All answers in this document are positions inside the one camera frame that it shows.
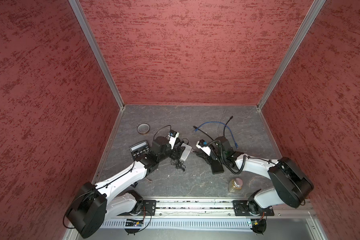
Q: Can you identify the white network switch box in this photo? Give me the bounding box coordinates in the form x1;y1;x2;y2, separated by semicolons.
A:
180;143;192;162

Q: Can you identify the brown tape roll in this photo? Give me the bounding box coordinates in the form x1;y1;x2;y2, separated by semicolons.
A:
137;123;151;135

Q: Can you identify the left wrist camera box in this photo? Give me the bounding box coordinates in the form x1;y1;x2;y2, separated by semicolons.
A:
168;130;179;150

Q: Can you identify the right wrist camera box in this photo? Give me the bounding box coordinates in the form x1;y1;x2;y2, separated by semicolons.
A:
196;140;212;156

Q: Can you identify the black ribbed network switch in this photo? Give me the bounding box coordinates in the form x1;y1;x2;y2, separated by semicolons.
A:
208;158;224;175

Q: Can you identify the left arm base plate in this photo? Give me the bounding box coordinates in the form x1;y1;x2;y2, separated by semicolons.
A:
129;200;157;216

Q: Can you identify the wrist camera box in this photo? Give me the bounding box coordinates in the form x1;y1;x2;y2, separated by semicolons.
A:
168;130;179;150
196;140;212;156

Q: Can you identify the black cable with plug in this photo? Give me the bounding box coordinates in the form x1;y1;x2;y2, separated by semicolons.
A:
193;115;234;142

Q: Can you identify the right metal frame post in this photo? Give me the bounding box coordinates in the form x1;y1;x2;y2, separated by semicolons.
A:
257;0;326;112

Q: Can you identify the left metal frame post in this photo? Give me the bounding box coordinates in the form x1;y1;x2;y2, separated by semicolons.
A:
69;0;125;111

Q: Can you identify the black power adapter with cable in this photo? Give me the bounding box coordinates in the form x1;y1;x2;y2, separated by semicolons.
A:
171;138;186;172

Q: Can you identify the aluminium front rail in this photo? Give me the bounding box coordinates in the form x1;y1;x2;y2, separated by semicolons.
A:
100;194;317;220

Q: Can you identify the amber glass jar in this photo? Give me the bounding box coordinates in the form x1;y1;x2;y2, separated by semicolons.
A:
228;178;243;193

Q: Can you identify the blue ethernet cable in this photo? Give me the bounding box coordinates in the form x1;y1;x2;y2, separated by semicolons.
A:
194;121;239;150

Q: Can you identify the black desk calculator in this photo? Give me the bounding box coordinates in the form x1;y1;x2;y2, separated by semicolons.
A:
129;141;150;161

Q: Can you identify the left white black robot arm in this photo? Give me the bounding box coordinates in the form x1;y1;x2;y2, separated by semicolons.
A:
63;137;192;239

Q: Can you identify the white slotted cable duct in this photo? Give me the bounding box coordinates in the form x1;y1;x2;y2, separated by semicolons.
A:
101;218;252;232

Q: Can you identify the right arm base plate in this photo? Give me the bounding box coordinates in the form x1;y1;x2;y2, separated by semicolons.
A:
233;200;275;217

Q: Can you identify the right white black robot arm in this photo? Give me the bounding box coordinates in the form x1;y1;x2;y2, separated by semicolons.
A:
195;137;314;216

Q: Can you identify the metal frame post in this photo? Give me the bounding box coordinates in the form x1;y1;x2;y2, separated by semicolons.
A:
257;0;326;112
69;0;125;111

